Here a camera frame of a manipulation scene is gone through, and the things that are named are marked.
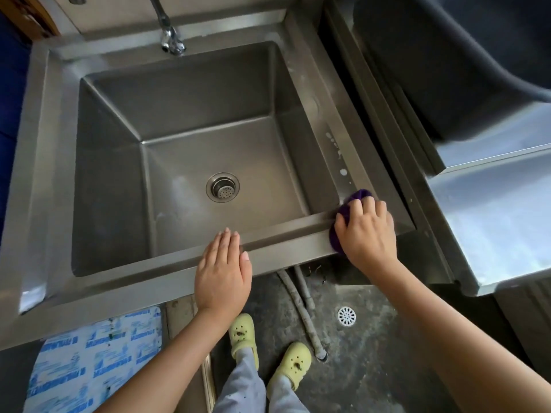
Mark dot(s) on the person's right hand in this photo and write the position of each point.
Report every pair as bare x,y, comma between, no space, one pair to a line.
370,240

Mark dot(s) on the person's left hand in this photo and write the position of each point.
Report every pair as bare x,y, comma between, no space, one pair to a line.
221,275

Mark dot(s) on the person's left little finger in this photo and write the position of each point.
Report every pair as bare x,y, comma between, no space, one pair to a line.
207,258

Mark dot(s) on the person's left thumb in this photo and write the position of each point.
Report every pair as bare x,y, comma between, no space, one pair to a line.
246,264

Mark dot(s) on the person's left middle finger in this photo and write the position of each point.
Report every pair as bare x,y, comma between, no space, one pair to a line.
227,245

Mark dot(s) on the person's right middle finger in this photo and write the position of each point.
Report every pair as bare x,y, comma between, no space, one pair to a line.
368,211

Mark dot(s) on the person's right thumb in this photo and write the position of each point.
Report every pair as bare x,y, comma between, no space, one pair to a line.
341,225

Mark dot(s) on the person's right little finger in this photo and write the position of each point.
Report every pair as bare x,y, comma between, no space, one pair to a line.
390,225

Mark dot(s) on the purple cleaning cloth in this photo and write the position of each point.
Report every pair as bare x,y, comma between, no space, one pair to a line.
359,194

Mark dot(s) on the person's left forearm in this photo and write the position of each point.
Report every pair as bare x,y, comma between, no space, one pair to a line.
172,365

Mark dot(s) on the person's right forearm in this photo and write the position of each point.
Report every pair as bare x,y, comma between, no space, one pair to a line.
452,335

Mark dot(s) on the metal sink drain strainer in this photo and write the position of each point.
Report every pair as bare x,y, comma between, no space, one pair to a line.
223,188

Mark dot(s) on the yellow clog shoe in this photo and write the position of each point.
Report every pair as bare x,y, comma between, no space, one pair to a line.
292,363
243,335

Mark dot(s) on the white round floor drain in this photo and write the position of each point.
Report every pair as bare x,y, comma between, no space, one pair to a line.
347,317

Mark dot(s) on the stainless steel stove counter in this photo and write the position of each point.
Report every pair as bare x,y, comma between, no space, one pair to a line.
495,210

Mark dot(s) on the grey speckled trousers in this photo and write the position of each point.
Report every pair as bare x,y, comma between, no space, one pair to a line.
241,391

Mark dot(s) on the blue printed protective film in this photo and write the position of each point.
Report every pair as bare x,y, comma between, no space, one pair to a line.
94,361

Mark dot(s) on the stainless steel sink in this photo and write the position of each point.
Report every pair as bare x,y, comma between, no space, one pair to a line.
172,103

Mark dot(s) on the large dark grey wok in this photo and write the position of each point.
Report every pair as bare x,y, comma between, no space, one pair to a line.
430,51

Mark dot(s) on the chrome faucet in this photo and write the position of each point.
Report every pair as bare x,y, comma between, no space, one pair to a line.
171,38

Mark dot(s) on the brown wooden board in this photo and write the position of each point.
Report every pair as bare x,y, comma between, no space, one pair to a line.
26,10

